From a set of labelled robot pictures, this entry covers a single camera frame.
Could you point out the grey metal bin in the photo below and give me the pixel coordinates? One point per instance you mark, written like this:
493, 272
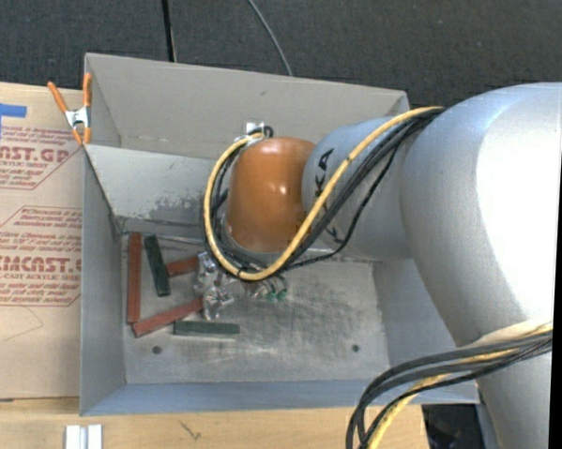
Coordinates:
304, 314

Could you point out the dark green flat block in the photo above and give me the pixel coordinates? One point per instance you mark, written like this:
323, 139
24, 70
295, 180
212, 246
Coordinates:
206, 328
157, 265

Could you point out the brown cardboard board red print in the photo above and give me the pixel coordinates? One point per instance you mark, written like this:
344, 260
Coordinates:
36, 234

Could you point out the red-brown flat block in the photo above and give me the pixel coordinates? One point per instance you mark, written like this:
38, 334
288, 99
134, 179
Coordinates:
182, 266
165, 318
134, 277

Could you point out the black cylinder on white bracket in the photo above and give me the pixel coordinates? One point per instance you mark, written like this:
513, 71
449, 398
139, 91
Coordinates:
254, 127

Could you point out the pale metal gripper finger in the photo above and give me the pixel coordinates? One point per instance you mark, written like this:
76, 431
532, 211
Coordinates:
217, 301
206, 267

